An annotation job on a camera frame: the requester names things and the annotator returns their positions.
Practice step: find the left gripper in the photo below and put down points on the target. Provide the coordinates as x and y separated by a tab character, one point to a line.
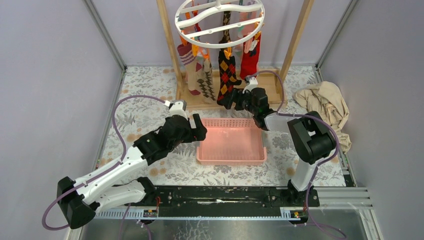
195	134

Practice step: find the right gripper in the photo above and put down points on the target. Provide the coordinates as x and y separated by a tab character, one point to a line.
235	96

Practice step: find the black red yellow argyle sock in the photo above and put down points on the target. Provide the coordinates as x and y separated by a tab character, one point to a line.
227	76

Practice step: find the pink plastic basket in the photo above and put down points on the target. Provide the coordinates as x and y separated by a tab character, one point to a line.
231	142

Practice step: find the beige brown argyle sock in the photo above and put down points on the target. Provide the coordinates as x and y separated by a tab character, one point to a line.
205	80

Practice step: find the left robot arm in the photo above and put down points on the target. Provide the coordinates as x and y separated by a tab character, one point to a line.
81	199

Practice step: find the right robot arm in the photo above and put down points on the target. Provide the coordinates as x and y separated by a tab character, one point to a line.
313	138

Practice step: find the white round clip hanger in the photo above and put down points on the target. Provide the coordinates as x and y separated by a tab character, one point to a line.
219	24

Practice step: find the beige crumpled cloth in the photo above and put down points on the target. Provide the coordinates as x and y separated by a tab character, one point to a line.
326	98

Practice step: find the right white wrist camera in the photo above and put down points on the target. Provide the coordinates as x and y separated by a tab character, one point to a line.
251	83

